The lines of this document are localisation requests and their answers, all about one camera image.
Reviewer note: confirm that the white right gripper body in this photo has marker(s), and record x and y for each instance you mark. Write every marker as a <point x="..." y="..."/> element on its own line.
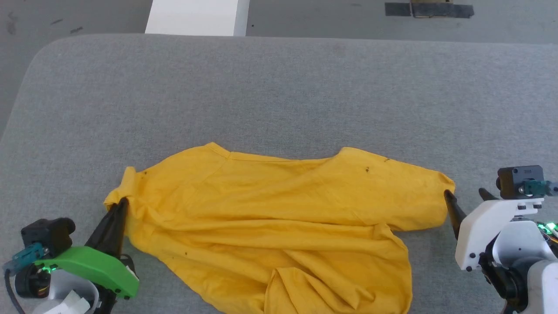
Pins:
<point x="475" y="231"/>

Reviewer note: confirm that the large black floor mat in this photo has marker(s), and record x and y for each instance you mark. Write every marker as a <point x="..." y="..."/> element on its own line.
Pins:
<point x="449" y="11"/>

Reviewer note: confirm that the grey fabric sofa cushion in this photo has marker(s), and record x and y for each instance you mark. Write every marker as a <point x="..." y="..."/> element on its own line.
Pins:
<point x="279" y="96"/>

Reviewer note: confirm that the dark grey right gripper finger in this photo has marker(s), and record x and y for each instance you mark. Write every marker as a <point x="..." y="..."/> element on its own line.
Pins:
<point x="455" y="213"/>
<point x="486" y="195"/>

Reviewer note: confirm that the white rectangular box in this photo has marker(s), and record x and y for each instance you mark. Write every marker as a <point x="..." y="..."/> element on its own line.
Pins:
<point x="196" y="17"/>

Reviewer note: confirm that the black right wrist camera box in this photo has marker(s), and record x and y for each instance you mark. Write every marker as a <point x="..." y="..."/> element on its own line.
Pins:
<point x="514" y="181"/>

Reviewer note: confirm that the yellow printed T-shirt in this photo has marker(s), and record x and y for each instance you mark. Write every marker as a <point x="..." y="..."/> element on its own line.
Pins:
<point x="283" y="226"/>

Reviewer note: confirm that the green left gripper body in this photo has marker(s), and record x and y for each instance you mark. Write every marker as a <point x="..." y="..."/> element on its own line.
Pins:
<point x="96" y="264"/>

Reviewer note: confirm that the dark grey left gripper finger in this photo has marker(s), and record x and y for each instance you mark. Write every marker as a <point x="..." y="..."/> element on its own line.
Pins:
<point x="109" y="231"/>

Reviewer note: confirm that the small black floor mat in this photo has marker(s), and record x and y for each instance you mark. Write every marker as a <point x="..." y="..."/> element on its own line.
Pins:
<point x="397" y="9"/>

